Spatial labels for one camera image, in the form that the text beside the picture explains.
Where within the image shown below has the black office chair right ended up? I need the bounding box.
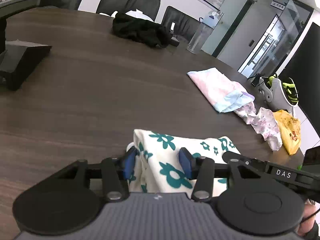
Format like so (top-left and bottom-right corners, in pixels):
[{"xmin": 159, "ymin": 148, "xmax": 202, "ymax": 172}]
[{"xmin": 161, "ymin": 6, "xmax": 200, "ymax": 42}]

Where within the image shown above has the black bag on table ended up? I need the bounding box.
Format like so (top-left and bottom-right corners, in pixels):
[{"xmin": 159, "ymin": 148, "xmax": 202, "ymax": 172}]
[{"xmin": 112, "ymin": 12, "xmax": 172, "ymax": 48}]

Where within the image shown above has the small black phone stand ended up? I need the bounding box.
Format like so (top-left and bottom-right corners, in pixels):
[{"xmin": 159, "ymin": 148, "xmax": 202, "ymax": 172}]
[{"xmin": 170, "ymin": 22, "xmax": 180, "ymax": 47}]

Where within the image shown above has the grey basket with green items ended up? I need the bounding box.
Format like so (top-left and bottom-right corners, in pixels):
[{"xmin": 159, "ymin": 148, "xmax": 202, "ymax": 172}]
[{"xmin": 248, "ymin": 74, "xmax": 299, "ymax": 115}]

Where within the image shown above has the black monitor stand device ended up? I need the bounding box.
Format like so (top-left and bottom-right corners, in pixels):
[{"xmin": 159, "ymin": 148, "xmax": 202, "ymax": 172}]
[{"xmin": 0, "ymin": 0, "xmax": 62, "ymax": 91}]

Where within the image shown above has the pink blue folded cloth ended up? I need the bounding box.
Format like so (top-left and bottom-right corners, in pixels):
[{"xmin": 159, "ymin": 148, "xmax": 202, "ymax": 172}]
[{"xmin": 187, "ymin": 68, "xmax": 255, "ymax": 113}]

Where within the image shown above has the operator right hand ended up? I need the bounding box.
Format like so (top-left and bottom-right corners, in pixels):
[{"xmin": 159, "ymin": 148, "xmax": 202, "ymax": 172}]
[{"xmin": 297, "ymin": 200, "xmax": 319, "ymax": 240}]

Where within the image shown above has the pink floral white garment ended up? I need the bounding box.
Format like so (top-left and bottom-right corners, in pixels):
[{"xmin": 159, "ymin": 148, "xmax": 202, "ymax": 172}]
[{"xmin": 234, "ymin": 102, "xmax": 283, "ymax": 151}]

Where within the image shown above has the white paper behind bag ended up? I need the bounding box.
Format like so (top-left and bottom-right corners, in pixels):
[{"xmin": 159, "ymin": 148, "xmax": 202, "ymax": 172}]
[{"xmin": 99, "ymin": 9, "xmax": 154, "ymax": 22}]

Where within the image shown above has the white teal floral garment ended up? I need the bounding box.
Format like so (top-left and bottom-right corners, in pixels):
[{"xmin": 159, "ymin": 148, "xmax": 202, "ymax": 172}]
[{"xmin": 127, "ymin": 129, "xmax": 240, "ymax": 197}]

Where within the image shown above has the clear water bottle blue lid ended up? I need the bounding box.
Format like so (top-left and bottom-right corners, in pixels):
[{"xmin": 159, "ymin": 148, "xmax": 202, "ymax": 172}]
[{"xmin": 187, "ymin": 11, "xmax": 224, "ymax": 54}]

